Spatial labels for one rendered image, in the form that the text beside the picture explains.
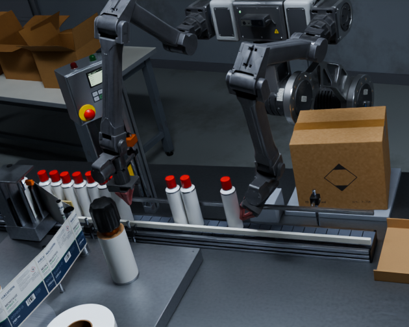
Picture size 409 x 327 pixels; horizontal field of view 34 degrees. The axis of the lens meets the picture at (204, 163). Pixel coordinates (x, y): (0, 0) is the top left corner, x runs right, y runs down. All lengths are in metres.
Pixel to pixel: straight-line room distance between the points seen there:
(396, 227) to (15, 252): 1.34
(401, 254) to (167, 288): 0.73
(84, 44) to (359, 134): 2.13
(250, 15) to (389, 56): 2.79
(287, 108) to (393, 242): 0.60
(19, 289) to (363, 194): 1.14
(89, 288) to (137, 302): 0.20
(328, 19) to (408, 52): 2.82
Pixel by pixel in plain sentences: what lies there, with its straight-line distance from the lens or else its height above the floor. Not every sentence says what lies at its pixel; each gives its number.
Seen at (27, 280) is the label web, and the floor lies 1.02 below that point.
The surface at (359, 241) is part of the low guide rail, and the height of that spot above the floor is 0.91.
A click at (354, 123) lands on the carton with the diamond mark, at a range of 2.29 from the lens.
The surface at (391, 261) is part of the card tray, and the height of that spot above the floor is 0.83.
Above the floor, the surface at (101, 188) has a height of 1.04.
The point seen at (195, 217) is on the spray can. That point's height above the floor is 0.93.
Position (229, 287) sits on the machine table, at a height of 0.83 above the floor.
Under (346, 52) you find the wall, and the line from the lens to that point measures 5.13.
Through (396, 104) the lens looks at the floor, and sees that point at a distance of 4.80.
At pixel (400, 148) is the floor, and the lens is 4.29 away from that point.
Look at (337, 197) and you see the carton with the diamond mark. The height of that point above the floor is 0.90.
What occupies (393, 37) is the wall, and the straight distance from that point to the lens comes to 4.95.
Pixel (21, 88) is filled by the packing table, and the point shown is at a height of 0.78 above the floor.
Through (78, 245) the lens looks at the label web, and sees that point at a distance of 2.31.
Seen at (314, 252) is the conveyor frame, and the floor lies 0.86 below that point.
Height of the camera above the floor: 2.22
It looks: 30 degrees down
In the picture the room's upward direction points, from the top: 13 degrees counter-clockwise
